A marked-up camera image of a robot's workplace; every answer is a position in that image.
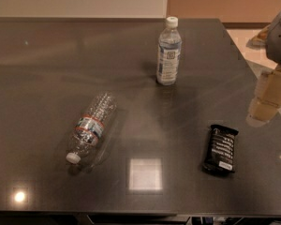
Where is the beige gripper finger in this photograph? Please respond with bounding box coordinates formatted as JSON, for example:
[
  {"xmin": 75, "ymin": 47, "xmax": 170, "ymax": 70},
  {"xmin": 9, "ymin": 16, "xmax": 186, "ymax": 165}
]
[
  {"xmin": 246, "ymin": 97, "xmax": 278, "ymax": 128},
  {"xmin": 255, "ymin": 65, "xmax": 281, "ymax": 108}
]

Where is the clear bottle red-striped label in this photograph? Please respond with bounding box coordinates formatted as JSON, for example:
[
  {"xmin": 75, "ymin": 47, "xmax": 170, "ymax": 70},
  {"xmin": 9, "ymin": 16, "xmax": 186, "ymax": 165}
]
[{"xmin": 66, "ymin": 92, "xmax": 117, "ymax": 165}]

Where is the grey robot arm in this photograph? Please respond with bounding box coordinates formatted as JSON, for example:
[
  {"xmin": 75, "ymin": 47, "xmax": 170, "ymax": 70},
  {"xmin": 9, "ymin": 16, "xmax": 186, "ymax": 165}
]
[{"xmin": 246, "ymin": 11, "xmax": 281, "ymax": 128}]

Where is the upright water bottle white cap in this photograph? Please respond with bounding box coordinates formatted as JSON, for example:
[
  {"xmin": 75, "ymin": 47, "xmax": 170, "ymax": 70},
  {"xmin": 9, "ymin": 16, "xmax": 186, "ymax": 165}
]
[{"xmin": 156, "ymin": 17, "xmax": 182, "ymax": 85}]

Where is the black snack bar wrapper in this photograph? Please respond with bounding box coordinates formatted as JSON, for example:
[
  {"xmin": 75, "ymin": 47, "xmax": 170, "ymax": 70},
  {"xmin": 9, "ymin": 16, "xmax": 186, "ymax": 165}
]
[{"xmin": 202, "ymin": 124, "xmax": 238, "ymax": 175}]

